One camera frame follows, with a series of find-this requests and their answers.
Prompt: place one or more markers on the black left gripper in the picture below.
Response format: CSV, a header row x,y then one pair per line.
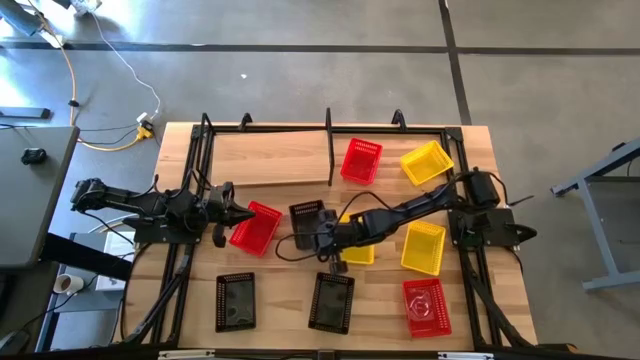
x,y
220,205

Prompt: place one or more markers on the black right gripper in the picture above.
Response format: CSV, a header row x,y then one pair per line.
x,y
332,232

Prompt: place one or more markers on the red plastic basket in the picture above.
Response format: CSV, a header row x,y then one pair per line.
x,y
361,162
425,307
256,230

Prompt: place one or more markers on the black plastic basket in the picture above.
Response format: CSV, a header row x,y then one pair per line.
x,y
302,212
331,303
235,302

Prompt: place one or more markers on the yellow plastic basket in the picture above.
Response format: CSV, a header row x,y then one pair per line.
x,y
422,248
359,255
426,162

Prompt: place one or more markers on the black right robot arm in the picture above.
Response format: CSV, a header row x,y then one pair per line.
x,y
400,210

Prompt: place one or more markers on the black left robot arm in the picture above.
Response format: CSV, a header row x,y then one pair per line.
x,y
150,202

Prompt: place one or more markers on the yellow power plug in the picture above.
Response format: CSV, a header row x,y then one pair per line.
x,y
145,133

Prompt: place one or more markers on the white paper sheet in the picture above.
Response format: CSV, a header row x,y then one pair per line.
x,y
117,250

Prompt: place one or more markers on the white power plug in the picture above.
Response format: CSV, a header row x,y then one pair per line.
x,y
142,117

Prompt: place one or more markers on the white label strip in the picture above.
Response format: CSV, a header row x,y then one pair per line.
x,y
465,356
185,354

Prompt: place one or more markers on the black beam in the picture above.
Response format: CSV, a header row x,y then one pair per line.
x,y
85,257

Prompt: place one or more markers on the white paper cup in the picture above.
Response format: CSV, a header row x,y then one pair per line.
x,y
67,284

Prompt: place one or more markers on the grey desk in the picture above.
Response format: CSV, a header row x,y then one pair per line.
x,y
30,210

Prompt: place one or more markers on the small black device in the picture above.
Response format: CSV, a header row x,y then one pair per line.
x,y
33,156

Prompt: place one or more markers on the black flat bar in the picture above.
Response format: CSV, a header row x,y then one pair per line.
x,y
25,113

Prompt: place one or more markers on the white power strip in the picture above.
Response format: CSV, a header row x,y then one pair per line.
x,y
85,6

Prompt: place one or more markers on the grey metal bar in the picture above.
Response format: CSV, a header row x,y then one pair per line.
x,y
20,17

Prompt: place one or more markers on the black metal shelf frame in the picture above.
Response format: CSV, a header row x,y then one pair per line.
x,y
329,150

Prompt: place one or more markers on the black aluminium rig frame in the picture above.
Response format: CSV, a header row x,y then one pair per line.
x,y
454,135

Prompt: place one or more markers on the grey metal table frame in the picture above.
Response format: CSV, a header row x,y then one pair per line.
x,y
612,281

